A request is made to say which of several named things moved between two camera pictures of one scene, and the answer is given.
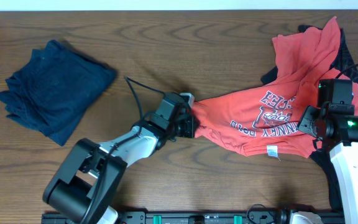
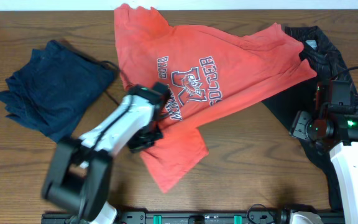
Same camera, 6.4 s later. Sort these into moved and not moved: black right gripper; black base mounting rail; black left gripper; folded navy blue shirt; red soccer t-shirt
Moved: black left gripper; red soccer t-shirt
Not moved: black right gripper; black base mounting rail; folded navy blue shirt
